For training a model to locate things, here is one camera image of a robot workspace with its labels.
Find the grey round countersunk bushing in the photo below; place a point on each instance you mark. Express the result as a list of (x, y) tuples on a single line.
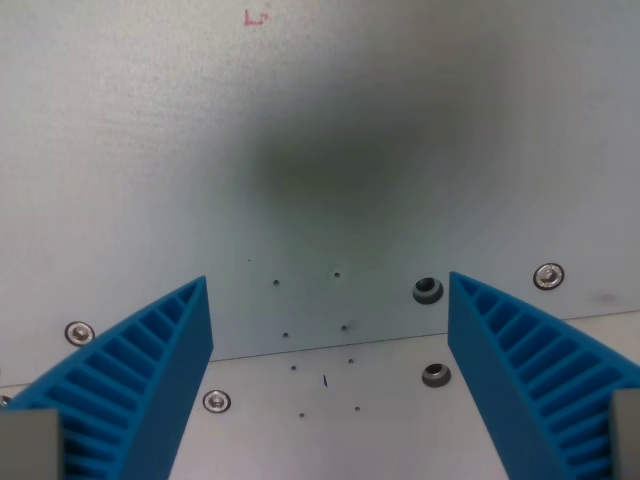
[(436, 375), (428, 290)]

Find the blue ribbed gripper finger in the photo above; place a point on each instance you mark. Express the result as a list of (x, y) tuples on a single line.
[(520, 360), (150, 370)]

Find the silver hex screw with washer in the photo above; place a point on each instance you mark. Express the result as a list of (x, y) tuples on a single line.
[(80, 333), (216, 401), (548, 276)]

